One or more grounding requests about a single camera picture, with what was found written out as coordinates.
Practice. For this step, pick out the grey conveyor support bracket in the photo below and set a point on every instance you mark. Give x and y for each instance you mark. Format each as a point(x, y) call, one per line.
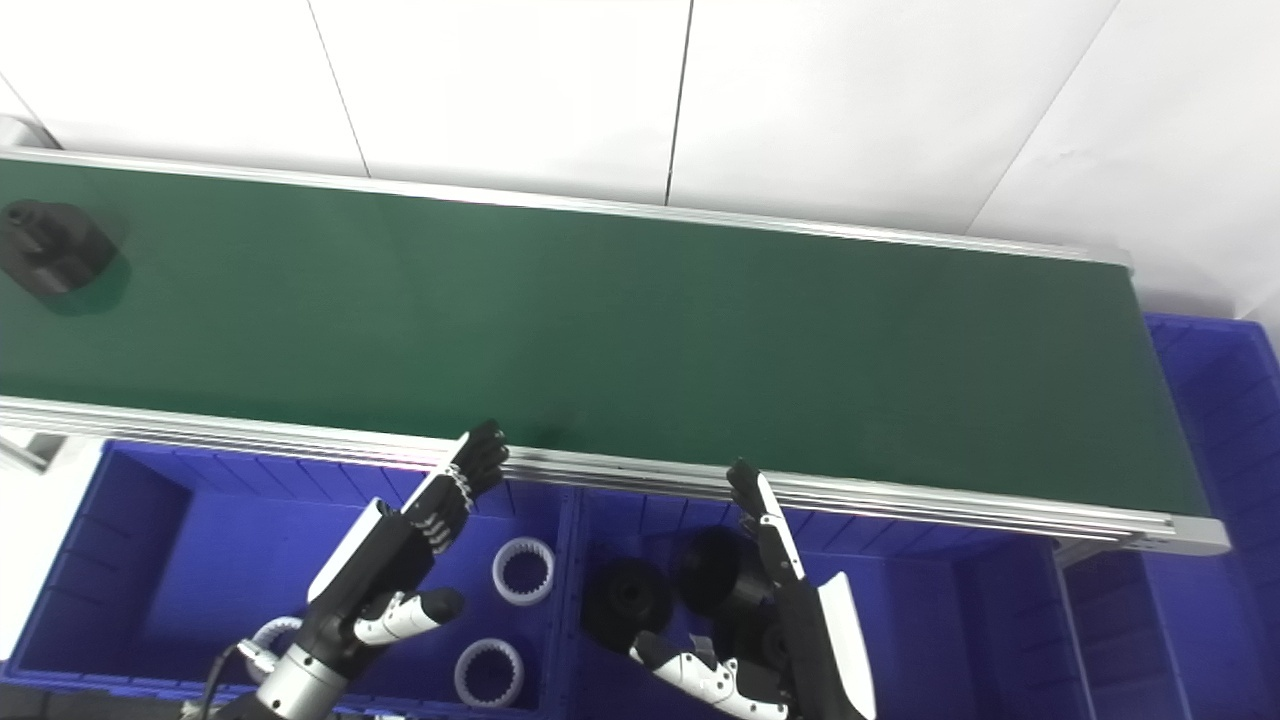
point(30, 452)

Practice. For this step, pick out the blue bin with white rings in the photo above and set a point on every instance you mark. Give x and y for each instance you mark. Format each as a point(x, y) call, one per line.
point(200, 560)

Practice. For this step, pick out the black round flanged part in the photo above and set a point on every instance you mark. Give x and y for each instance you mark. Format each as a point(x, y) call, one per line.
point(750, 640)
point(715, 570)
point(55, 248)
point(625, 600)

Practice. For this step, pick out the empty blue plastic bin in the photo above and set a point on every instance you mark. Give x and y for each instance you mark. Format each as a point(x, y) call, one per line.
point(1200, 620)

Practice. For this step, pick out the blue bin with black parts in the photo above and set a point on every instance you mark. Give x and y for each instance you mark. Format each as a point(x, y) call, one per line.
point(930, 640)

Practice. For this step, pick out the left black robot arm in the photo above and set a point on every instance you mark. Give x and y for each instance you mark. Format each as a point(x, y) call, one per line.
point(295, 690)

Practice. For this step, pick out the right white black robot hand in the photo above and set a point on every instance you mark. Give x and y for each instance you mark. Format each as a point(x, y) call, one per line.
point(825, 650)

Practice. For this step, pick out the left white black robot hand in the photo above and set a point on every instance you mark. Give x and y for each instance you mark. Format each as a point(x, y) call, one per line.
point(370, 570)

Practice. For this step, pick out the green conveyor belt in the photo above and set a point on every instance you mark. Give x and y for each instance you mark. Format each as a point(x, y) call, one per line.
point(640, 340)

